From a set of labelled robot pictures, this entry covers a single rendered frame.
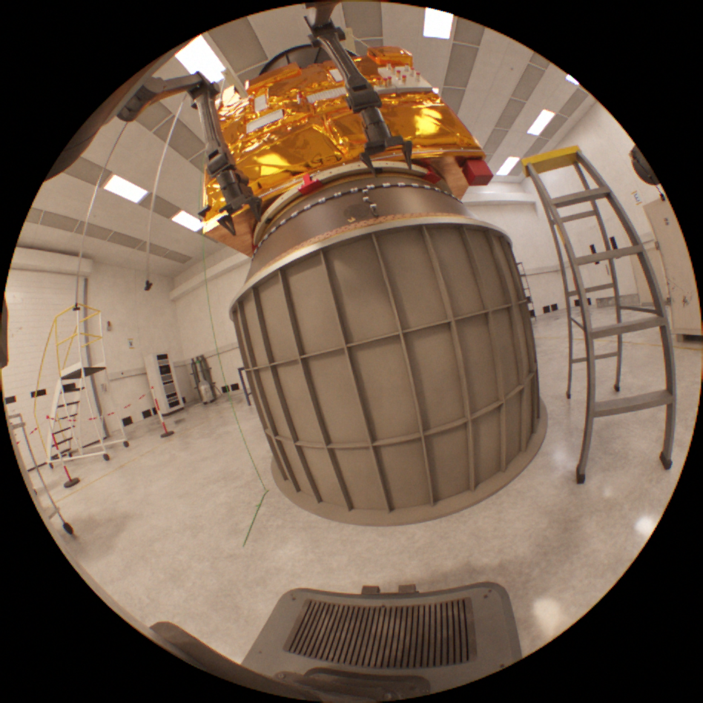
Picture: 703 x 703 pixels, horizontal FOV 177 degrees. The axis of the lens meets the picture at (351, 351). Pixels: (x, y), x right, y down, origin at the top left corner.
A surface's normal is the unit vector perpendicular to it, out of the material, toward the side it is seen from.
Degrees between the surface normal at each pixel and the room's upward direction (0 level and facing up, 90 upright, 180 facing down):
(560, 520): 0
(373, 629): 0
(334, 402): 90
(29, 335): 90
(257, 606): 0
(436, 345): 90
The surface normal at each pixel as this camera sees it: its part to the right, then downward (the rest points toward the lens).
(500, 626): -0.25, -0.97
